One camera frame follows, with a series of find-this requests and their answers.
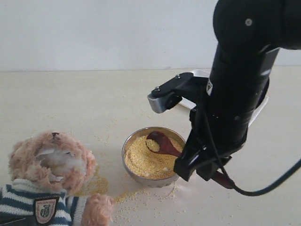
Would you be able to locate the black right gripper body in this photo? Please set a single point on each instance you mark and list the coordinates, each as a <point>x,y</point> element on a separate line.
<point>201,138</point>

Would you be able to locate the dark red wooden spoon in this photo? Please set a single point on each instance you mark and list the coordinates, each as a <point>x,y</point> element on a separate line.
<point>162,143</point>

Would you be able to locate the brown teddy bear striped sweater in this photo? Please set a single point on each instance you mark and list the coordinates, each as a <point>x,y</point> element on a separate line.
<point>46,173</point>

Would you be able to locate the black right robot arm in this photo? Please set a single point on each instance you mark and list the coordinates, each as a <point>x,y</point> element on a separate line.
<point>249,34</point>

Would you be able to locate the white rectangular plastic tray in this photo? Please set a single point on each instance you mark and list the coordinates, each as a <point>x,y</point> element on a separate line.
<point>256,110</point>

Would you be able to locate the steel bowl of millet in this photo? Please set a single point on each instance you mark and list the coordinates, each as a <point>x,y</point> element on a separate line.
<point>148,168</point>

